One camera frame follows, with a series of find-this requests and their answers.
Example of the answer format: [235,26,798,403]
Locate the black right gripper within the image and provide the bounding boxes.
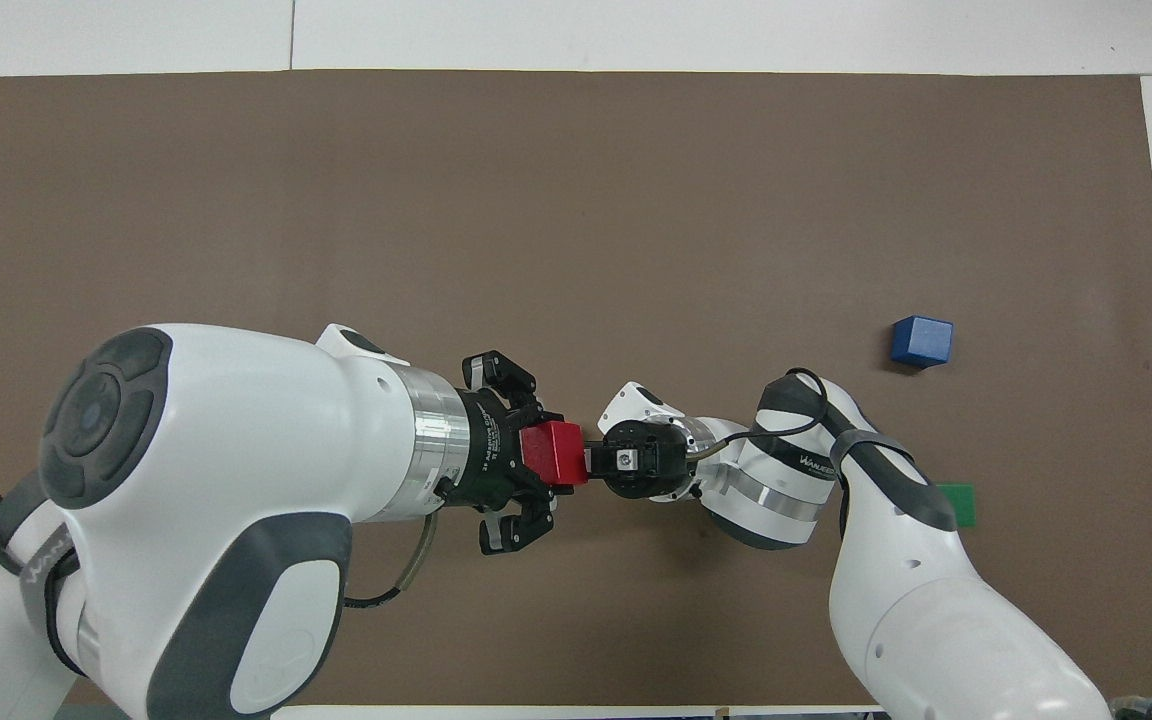
[581,419,694,502]

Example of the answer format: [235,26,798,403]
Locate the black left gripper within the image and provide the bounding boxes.
[444,349,564,557]

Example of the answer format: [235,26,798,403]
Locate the red block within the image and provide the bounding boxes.
[521,421,589,488]

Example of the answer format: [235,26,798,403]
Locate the blue block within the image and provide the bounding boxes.
[889,315,955,369]

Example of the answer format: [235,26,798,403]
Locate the green block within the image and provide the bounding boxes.
[936,484,977,528]

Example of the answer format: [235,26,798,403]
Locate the brown table mat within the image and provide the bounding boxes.
[0,70,1152,707]

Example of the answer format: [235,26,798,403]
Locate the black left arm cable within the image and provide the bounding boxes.
[0,482,437,611]

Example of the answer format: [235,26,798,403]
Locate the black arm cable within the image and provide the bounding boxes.
[686,368,833,463]
[0,482,437,611]

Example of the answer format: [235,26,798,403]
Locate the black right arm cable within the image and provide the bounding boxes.
[686,368,833,463]

